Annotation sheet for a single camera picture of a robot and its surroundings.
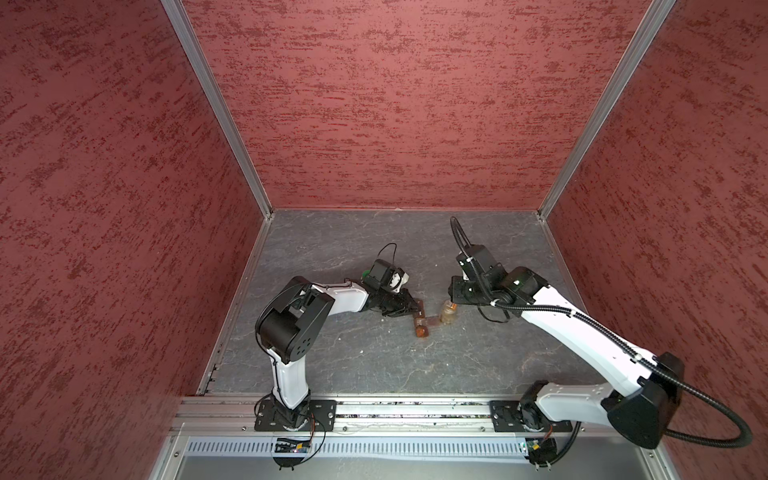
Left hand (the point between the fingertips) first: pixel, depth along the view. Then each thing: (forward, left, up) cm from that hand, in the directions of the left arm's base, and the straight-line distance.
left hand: (417, 314), depth 90 cm
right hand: (-2, -8, +15) cm, 17 cm away
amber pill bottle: (-1, -9, +2) cm, 9 cm away
